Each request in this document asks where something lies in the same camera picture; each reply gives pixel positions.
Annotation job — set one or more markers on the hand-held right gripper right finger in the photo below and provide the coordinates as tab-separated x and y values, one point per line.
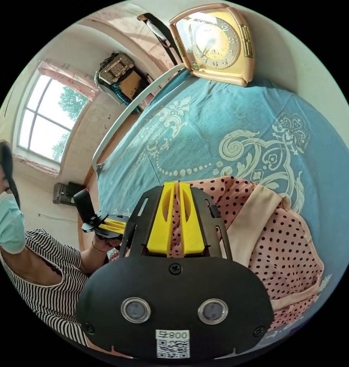
193	229

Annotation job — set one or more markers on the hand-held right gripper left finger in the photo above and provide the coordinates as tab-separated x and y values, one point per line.
160	229

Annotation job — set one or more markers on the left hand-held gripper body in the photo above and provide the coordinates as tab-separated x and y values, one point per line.
108	234

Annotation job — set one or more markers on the pink polka dot shirt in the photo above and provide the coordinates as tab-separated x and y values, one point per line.
277	243

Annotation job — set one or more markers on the person's left forearm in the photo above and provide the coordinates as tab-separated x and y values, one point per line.
88	258

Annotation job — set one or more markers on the person's left hand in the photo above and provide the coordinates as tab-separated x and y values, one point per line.
105	243

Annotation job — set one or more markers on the grey appliance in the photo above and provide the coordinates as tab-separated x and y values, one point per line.
66	193

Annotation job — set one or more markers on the person's body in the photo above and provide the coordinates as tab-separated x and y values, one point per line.
48	286

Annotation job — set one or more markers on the bed with blue printed sheet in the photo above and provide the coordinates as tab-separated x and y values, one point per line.
220	114

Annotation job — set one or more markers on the window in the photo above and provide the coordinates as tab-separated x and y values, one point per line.
48	120

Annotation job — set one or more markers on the pink curtain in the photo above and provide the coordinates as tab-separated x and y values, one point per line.
71	78

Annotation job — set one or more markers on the gold square clock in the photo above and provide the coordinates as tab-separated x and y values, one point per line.
217	43

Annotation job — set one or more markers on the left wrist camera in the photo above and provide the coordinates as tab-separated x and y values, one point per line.
85	206

